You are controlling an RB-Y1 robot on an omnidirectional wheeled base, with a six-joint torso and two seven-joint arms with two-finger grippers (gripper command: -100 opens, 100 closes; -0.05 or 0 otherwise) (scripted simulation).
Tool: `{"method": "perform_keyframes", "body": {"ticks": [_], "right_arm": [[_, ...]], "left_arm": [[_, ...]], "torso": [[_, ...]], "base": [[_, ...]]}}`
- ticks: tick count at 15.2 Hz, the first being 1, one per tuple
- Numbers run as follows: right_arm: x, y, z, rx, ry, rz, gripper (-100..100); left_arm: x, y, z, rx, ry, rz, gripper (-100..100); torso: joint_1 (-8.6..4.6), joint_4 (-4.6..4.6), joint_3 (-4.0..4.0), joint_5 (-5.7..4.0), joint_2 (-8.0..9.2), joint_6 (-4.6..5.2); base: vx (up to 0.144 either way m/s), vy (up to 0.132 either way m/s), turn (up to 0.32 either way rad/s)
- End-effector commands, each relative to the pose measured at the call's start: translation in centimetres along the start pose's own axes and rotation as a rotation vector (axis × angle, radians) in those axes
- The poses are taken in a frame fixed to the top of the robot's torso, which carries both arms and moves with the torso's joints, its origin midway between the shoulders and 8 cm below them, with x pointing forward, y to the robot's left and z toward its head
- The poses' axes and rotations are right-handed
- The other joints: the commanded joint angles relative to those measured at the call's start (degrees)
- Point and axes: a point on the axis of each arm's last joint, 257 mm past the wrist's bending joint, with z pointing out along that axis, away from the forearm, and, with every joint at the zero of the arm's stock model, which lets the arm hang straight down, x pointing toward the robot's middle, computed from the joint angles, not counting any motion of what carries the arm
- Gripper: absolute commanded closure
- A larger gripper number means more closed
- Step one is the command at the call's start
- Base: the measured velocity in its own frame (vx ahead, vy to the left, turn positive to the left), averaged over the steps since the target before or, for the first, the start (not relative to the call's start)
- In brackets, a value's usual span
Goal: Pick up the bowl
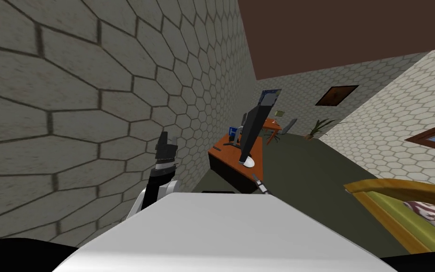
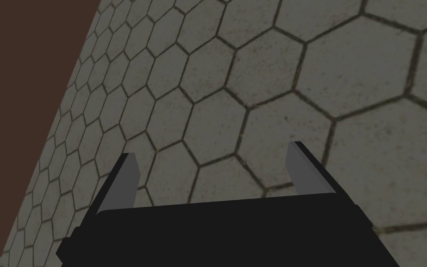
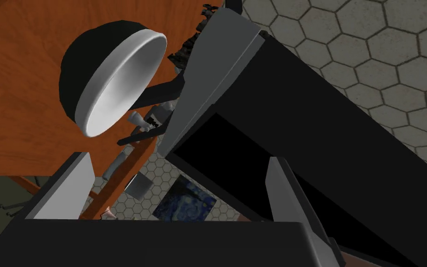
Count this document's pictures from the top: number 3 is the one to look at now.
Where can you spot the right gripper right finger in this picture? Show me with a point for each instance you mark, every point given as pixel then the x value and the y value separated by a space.
pixel 285 196

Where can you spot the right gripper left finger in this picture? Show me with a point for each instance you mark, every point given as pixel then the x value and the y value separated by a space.
pixel 63 193

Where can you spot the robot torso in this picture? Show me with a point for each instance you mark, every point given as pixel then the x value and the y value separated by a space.
pixel 310 122

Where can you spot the dark blue painting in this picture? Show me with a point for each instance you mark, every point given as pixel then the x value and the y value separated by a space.
pixel 184 204

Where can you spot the orange wooden table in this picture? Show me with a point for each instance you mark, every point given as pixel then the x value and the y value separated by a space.
pixel 13 92

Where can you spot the black bowl with white inside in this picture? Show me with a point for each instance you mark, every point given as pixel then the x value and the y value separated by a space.
pixel 121 85

